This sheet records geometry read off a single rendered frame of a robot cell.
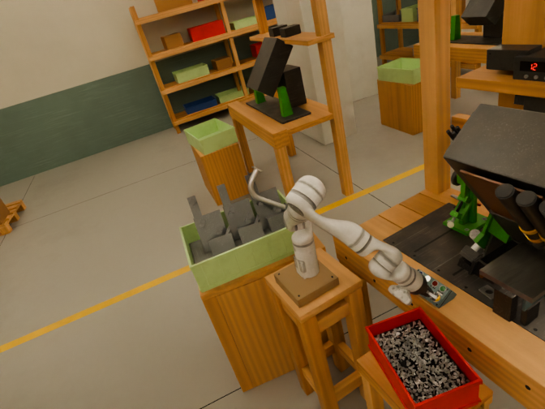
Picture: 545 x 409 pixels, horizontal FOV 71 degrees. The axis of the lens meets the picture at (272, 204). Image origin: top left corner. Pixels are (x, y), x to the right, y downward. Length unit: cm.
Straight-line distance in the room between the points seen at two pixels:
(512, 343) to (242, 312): 123
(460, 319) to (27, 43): 754
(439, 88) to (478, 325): 103
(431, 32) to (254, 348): 179
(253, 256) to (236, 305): 29
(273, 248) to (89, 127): 648
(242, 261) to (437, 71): 125
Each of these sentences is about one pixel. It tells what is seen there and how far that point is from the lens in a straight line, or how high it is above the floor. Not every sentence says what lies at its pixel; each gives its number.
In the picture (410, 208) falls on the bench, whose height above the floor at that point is 88.
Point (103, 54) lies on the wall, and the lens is 789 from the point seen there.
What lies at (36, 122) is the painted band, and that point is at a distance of 815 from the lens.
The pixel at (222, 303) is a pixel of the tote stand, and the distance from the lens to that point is 201.
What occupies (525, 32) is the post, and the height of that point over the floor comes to 167.
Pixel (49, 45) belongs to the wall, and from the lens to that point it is 793.
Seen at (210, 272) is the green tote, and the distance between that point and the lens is 191.
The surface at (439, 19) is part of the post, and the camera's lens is 188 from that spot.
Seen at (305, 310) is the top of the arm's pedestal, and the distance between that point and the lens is 162.
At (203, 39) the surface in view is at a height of 143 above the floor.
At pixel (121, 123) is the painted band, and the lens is 805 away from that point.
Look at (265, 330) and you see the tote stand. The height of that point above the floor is 40.
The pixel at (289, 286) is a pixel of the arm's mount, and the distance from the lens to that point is 166.
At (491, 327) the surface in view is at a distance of 148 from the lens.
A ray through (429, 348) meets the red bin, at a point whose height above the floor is 88.
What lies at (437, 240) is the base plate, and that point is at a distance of 181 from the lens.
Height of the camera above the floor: 201
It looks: 29 degrees down
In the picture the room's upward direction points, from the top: 15 degrees counter-clockwise
